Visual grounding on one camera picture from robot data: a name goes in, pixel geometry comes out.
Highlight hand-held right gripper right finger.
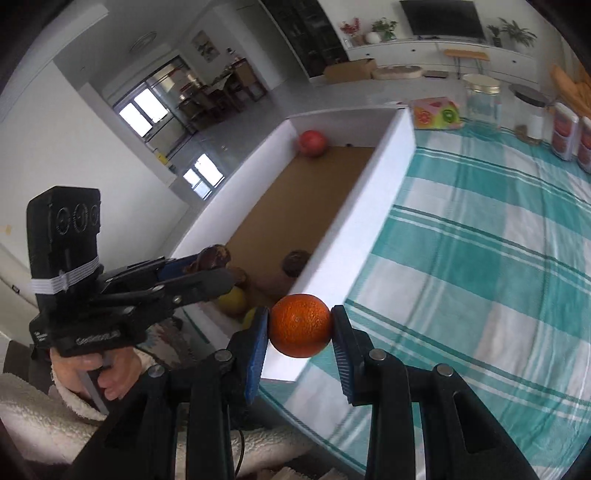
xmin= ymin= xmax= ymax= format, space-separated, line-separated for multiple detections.
xmin=331 ymin=305 xmax=541 ymax=480

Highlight red round fruit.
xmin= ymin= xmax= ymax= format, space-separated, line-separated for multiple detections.
xmin=298 ymin=130 xmax=329 ymax=158

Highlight white fleece robe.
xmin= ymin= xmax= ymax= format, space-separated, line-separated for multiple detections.
xmin=238 ymin=422 xmax=324 ymax=480

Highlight orange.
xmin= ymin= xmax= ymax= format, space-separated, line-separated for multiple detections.
xmin=269 ymin=293 xmax=332 ymax=358

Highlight wall painting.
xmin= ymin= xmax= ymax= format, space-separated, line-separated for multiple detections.
xmin=191 ymin=30 xmax=219 ymax=63

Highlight brown cardboard carton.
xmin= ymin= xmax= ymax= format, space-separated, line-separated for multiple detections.
xmin=323 ymin=58 xmax=377 ymax=84

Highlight patterned rug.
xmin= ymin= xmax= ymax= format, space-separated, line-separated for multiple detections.
xmin=136 ymin=318 xmax=218 ymax=370

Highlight teal checked tablecloth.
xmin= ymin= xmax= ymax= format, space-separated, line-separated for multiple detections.
xmin=259 ymin=124 xmax=591 ymax=480

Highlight black television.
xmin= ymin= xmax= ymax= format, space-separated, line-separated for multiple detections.
xmin=399 ymin=0 xmax=485 ymax=41

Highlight wooden bench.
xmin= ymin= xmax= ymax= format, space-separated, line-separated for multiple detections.
xmin=444 ymin=48 xmax=490 ymax=79

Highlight dining table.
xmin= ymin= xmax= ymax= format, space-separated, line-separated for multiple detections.
xmin=178 ymin=76 xmax=232 ymax=123

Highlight white television cabinet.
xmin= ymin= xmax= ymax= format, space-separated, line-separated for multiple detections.
xmin=346 ymin=37 xmax=555 ymax=86

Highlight green plant in glass vase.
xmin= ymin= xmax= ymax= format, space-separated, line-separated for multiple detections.
xmin=370 ymin=17 xmax=399 ymax=41

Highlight person's left hand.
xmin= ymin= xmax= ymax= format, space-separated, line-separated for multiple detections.
xmin=50 ymin=346 xmax=141 ymax=401

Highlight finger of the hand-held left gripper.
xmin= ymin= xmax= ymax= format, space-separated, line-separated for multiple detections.
xmin=99 ymin=257 xmax=201 ymax=292
xmin=98 ymin=269 xmax=237 ymax=315

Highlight wooden chair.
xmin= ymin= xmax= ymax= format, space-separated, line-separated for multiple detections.
xmin=231 ymin=60 xmax=266 ymax=100

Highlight person's left forearm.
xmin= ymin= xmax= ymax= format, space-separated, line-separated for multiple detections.
xmin=0 ymin=371 xmax=109 ymax=467

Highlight fruit print tissue box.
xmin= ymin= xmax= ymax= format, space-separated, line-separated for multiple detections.
xmin=410 ymin=96 xmax=465 ymax=131

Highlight dark glass cabinet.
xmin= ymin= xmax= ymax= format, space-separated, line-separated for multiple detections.
xmin=261 ymin=0 xmax=349 ymax=78

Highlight white container with red label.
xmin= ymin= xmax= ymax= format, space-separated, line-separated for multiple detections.
xmin=553 ymin=102 xmax=579 ymax=160
xmin=576 ymin=116 xmax=591 ymax=174

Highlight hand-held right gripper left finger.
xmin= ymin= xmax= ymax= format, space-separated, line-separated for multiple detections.
xmin=60 ymin=306 xmax=271 ymax=480

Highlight large green potted plant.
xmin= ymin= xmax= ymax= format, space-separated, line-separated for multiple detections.
xmin=501 ymin=18 xmax=539 ymax=52

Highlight glass jar with gold lid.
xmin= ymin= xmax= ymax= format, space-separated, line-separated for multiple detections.
xmin=463 ymin=74 xmax=503 ymax=127

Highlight round ceiling lamp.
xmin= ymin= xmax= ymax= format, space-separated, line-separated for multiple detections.
xmin=129 ymin=32 xmax=160 ymax=54

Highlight glass balcony door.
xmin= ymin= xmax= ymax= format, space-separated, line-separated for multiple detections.
xmin=113 ymin=55 xmax=204 ymax=139

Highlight oval white pet bed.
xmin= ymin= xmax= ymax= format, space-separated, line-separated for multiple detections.
xmin=370 ymin=65 xmax=423 ymax=80

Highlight white cardboard box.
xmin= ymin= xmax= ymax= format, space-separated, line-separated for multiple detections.
xmin=173 ymin=107 xmax=419 ymax=384

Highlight red flowers in vase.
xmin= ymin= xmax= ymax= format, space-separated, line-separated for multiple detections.
xmin=341 ymin=17 xmax=363 ymax=47

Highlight glass jar with black lid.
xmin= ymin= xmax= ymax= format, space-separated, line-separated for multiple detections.
xmin=509 ymin=84 xmax=552 ymax=139

